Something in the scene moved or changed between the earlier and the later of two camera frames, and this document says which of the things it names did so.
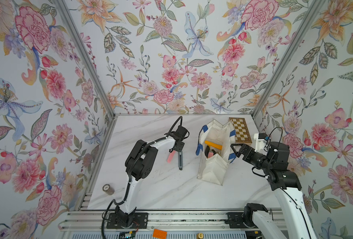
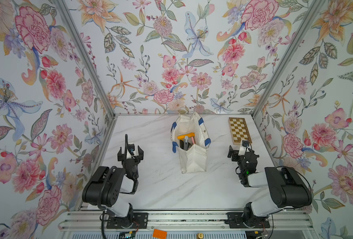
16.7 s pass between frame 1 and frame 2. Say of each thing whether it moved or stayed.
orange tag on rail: stayed
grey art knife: moved
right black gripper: moved
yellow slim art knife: moved
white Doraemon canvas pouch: moved
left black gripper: moved
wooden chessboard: stayed
